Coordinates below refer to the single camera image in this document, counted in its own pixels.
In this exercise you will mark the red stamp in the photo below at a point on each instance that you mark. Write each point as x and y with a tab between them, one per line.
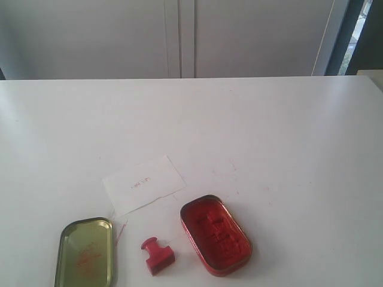
159	257

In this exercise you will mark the red ink pad tin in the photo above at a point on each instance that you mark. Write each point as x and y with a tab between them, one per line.
219	241

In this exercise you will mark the white paper sheet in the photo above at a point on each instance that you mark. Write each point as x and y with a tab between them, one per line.
140	185

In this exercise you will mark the gold tin lid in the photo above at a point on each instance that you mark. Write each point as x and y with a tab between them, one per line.
86	254

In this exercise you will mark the white cabinet doors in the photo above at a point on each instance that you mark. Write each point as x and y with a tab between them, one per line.
43	40

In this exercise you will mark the dark window frame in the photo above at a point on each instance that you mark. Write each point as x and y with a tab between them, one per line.
358	44

